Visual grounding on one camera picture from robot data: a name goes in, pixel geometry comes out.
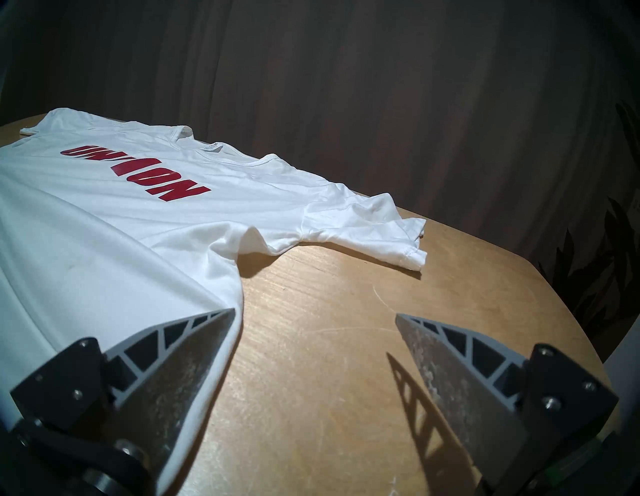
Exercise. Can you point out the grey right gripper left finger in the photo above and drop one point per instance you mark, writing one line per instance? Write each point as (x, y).
(165, 380)

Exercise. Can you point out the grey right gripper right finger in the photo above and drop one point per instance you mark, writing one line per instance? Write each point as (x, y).
(475, 400)

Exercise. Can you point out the white T-shirt red UNUION print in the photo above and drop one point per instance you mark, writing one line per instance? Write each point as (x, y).
(125, 240)

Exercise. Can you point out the white curved arch pillar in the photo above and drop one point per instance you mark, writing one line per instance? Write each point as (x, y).
(627, 370)

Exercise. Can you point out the tall dark leafy plant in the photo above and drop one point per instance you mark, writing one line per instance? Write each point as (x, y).
(600, 250)

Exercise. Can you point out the long beige pleated curtain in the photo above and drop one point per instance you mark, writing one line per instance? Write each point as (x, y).
(350, 75)

